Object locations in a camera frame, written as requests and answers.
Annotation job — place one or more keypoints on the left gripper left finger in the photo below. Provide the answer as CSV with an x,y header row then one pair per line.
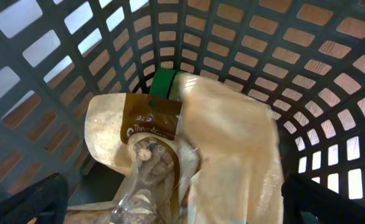
x,y
45,202

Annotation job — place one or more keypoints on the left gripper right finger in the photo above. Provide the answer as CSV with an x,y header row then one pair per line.
x,y
306,201

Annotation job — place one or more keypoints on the beige snack bag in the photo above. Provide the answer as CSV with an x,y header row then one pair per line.
x,y
240,176

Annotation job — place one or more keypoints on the brown cookie bag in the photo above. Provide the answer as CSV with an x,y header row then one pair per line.
x,y
138,135

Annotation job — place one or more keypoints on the grey plastic shopping basket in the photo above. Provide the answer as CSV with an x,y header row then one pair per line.
x,y
305,59

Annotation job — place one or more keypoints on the green lid jar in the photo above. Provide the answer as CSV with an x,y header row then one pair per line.
x,y
165,84

